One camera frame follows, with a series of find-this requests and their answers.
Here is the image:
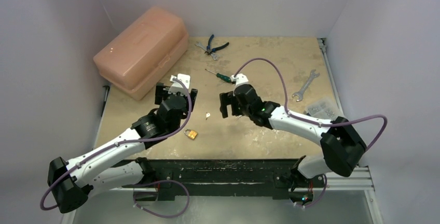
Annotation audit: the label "brass padlock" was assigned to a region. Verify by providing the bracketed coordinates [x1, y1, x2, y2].
[184, 129, 198, 140]

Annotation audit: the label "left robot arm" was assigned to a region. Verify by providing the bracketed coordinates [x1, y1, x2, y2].
[40, 77, 198, 214]

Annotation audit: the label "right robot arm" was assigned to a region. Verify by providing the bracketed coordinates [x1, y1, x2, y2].
[219, 84, 367, 186]

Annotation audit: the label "small silver wrench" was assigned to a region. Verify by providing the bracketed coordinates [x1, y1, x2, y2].
[195, 42, 219, 61]

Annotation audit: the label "pink plastic toolbox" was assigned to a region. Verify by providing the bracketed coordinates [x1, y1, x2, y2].
[93, 7, 189, 100]

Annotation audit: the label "large silver wrench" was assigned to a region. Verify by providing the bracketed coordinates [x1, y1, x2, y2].
[292, 69, 320, 102]

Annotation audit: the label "clear plastic screw box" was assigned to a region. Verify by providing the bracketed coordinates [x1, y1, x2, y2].
[304, 97, 345, 120]

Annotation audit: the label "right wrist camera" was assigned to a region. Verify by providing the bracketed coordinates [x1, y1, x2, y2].
[230, 74, 249, 87]

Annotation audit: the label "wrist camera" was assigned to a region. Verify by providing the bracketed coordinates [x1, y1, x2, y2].
[230, 74, 249, 87]
[170, 74, 191, 93]

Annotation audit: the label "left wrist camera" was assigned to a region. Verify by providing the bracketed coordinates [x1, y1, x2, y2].
[170, 74, 191, 93]

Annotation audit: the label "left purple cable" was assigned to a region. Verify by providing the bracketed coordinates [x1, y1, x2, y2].
[40, 78, 193, 211]

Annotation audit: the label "green handled screwdriver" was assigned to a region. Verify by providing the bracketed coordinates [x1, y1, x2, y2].
[205, 69, 233, 83]

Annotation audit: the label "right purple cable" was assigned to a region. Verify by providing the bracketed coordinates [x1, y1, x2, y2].
[233, 58, 388, 155]

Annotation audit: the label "blue handled pliers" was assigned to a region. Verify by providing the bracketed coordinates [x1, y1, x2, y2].
[205, 34, 230, 56]

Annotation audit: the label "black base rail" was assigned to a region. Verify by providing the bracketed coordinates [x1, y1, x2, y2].
[135, 158, 324, 201]

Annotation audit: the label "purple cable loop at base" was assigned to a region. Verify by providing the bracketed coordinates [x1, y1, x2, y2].
[132, 178, 191, 219]

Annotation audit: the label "aluminium frame rail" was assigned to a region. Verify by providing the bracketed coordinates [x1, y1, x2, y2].
[326, 167, 374, 191]

